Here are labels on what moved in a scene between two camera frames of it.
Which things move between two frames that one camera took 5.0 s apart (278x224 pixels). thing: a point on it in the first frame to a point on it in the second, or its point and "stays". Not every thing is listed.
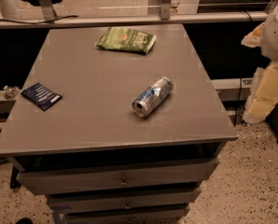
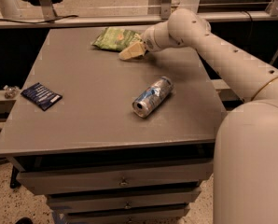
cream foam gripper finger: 253,38 to 157,37
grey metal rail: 90,21 stays
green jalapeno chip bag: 126,39 stays
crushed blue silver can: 144,105 stays
